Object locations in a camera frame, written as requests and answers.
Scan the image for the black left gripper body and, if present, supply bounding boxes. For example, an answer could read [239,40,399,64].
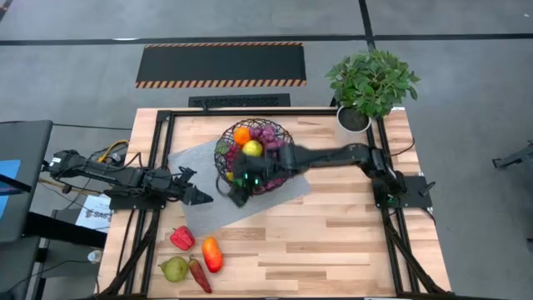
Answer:
[160,165,198,203]

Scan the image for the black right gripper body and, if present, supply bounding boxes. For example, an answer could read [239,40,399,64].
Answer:
[231,144,297,192]

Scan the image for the yellow-green apple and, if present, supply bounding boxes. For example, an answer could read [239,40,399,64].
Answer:
[242,139,264,158]

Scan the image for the purple grape bunch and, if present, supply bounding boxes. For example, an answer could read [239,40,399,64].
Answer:
[223,124,291,193]

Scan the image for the red bell pepper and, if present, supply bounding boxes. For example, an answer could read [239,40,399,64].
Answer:
[169,225,196,252]

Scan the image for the orange fruit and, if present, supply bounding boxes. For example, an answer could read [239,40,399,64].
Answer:
[232,127,252,147]

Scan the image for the red orange mango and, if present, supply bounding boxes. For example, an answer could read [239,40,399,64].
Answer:
[202,237,224,274]

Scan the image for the green pear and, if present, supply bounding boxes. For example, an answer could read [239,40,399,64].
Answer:
[158,255,191,283]

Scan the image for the dark red chili pepper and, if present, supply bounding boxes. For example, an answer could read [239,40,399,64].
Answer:
[187,254,213,294]

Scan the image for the grey placemat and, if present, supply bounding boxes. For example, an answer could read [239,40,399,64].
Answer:
[167,124,312,238]

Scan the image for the black perforated floor strip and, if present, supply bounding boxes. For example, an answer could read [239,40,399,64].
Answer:
[187,92,291,108]

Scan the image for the white printed paper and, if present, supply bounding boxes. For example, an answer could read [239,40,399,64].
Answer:
[74,193,112,234]

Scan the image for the white plant pot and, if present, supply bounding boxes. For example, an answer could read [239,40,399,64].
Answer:
[335,105,373,134]

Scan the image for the black floor mat striped edges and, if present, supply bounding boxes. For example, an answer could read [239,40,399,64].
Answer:
[134,41,308,89]

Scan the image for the black desk base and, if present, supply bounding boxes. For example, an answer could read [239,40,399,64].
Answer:
[22,211,107,250]

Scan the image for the green leafy plant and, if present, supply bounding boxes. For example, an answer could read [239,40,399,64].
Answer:
[324,48,421,120]

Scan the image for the grey desk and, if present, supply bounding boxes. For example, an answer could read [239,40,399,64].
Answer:
[0,119,54,245]

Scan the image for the blue screen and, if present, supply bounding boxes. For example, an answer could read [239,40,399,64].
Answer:
[0,158,22,222]

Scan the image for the black wire basket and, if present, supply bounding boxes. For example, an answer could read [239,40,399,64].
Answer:
[213,118,296,196]

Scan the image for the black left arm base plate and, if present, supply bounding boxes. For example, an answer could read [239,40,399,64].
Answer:
[108,193,167,211]

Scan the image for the black aluminium table frame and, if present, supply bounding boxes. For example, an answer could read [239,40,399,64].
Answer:
[97,108,453,299]

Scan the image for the yellow cable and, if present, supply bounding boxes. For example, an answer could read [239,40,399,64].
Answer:
[93,139,130,167]

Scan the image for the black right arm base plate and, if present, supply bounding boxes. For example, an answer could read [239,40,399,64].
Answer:
[373,175,433,209]

